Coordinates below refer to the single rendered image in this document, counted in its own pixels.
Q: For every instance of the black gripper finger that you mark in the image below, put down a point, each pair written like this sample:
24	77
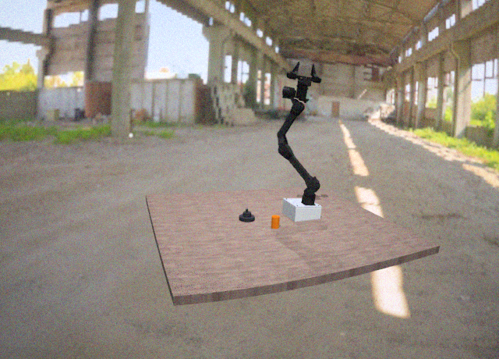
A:
313	72
295	70

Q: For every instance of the orange knob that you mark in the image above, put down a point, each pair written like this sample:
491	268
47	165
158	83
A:
275	221

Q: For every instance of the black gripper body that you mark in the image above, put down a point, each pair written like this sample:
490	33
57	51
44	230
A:
303	88

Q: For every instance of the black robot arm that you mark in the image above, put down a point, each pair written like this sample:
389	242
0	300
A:
297	107

